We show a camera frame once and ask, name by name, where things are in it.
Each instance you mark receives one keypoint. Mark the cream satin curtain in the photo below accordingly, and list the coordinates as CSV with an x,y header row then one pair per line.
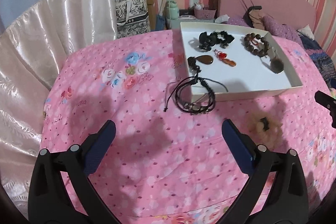
x,y
34,49

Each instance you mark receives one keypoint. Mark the black scrunchie with bell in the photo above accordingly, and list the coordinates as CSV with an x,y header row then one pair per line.
x,y
223,39

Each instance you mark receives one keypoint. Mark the brown teardrop stone pendant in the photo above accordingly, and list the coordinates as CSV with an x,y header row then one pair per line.
x,y
194,63

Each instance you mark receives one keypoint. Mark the purple dotted pillow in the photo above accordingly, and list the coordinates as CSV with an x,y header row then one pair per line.
x,y
271,25

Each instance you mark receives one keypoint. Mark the dark round pendant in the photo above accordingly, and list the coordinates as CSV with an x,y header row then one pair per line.
x,y
274,64

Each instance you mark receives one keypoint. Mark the white shallow cardboard tray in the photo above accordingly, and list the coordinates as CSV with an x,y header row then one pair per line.
x,y
249,79

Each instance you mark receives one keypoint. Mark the red knot charm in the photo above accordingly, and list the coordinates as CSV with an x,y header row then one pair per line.
x,y
222,56

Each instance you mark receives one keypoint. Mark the pink floral bedspread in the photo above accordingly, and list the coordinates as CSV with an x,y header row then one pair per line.
x,y
166,166

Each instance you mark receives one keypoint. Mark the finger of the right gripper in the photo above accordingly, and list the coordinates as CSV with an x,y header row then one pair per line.
x,y
327,102

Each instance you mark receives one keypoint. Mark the black plastic hair claw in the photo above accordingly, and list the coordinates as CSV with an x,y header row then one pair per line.
x,y
205,42

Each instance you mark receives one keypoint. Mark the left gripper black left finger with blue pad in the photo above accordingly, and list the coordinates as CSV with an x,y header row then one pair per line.
x,y
49,201

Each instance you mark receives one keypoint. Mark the green covered nightstand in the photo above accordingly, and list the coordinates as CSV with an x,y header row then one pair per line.
x,y
172,24

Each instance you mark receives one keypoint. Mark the pink plastic basket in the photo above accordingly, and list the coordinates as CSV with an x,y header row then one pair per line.
x,y
205,14

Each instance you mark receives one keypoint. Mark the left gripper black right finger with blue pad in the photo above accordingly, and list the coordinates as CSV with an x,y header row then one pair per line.
x,y
287,201

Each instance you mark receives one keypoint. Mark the black white patterned tote bag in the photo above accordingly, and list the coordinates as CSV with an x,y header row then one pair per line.
x,y
132,18

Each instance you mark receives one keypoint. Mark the cream fabric scrunchie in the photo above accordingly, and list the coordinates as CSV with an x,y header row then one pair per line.
x,y
265,127

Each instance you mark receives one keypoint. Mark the green thermos bottle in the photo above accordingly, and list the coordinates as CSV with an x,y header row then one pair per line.
x,y
172,10

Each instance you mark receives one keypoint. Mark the dark blue patterned blanket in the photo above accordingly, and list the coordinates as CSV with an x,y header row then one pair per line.
x,y
321,59

